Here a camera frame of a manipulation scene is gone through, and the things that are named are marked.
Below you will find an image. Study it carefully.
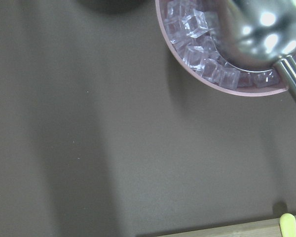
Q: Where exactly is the steel ice scoop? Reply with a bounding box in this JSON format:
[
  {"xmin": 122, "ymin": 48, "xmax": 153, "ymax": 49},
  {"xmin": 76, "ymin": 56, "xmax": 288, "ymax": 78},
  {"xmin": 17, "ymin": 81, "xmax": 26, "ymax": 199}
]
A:
[{"xmin": 210, "ymin": 0, "xmax": 296, "ymax": 119}]

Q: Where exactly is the pink ice bowl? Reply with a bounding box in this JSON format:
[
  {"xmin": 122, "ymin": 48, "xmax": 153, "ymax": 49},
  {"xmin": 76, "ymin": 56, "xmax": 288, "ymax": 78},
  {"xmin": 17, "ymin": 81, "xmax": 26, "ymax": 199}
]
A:
[{"xmin": 154, "ymin": 0, "xmax": 296, "ymax": 97}]

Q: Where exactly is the yellow plastic knife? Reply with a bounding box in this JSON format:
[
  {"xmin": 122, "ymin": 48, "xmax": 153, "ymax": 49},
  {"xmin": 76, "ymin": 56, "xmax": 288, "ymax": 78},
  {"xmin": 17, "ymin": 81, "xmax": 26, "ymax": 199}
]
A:
[{"xmin": 279, "ymin": 213, "xmax": 296, "ymax": 237}]

